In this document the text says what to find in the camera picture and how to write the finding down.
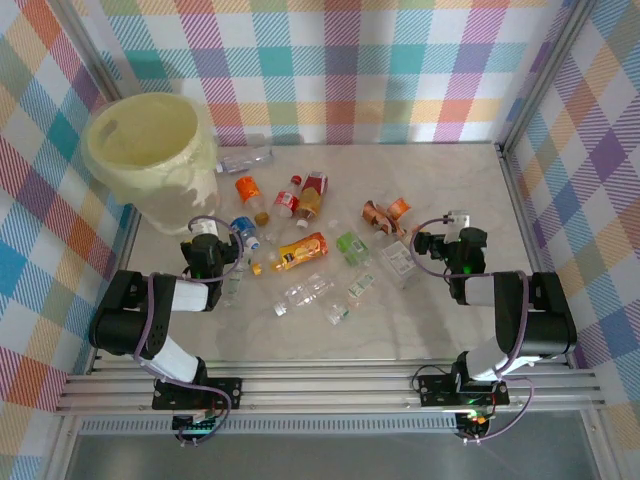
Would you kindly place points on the blue label bottle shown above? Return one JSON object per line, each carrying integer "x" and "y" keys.
{"x": 242, "y": 227}

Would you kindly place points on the square clear bottle white label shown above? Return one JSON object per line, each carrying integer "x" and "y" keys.
{"x": 397, "y": 260}

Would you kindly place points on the slim clear bottle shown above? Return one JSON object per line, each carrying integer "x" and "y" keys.
{"x": 234, "y": 287}

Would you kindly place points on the orange label bottle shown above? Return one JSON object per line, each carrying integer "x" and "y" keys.
{"x": 247, "y": 189}

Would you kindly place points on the brown label bottle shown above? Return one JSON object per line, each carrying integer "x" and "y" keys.
{"x": 375, "y": 212}

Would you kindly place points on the orange juice bottle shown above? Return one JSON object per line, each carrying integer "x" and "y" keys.
{"x": 300, "y": 250}

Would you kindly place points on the red label cola bottle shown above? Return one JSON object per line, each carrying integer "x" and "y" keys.
{"x": 285, "y": 200}

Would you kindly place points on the small green white label bottle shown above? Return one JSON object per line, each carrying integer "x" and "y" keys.
{"x": 359, "y": 289}

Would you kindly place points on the clear unlabelled bottle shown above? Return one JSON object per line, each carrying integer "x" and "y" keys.
{"x": 305, "y": 292}

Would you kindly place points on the clear water bottle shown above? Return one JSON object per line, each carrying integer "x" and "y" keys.
{"x": 245, "y": 161}

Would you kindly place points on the red label tea bottle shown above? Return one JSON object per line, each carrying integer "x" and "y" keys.
{"x": 312, "y": 192}

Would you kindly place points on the small clear bottle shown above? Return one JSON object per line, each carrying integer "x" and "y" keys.
{"x": 337, "y": 314}

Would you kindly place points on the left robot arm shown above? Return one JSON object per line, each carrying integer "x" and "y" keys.
{"x": 167, "y": 352}

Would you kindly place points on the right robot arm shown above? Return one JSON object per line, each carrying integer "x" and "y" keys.
{"x": 550, "y": 310}

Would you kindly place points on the cream plastic bin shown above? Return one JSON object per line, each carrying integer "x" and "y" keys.
{"x": 170, "y": 210}

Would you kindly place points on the pale yellow bin liner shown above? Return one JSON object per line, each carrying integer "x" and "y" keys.
{"x": 150, "y": 170}

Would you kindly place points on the brown bottle cap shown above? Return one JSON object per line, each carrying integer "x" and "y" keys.
{"x": 261, "y": 218}

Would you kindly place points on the white bottle cap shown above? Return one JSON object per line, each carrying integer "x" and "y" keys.
{"x": 302, "y": 223}

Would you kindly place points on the plaid cloth backdrop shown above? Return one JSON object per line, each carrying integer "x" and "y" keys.
{"x": 30, "y": 200}
{"x": 600, "y": 175}
{"x": 325, "y": 60}

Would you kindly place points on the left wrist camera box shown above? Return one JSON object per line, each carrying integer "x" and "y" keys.
{"x": 205, "y": 229}

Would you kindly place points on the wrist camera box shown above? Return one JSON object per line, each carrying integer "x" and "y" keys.
{"x": 205, "y": 229}
{"x": 460, "y": 220}

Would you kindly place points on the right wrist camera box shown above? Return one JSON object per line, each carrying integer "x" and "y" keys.
{"x": 460, "y": 220}

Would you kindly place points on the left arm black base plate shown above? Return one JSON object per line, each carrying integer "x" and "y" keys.
{"x": 225, "y": 392}

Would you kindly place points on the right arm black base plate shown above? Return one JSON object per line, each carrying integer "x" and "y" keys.
{"x": 432, "y": 390}

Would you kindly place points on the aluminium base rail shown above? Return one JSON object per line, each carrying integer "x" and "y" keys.
{"x": 325, "y": 390}

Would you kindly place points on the aluminium upright post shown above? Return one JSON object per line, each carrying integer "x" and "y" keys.
{"x": 550, "y": 70}
{"x": 90, "y": 45}

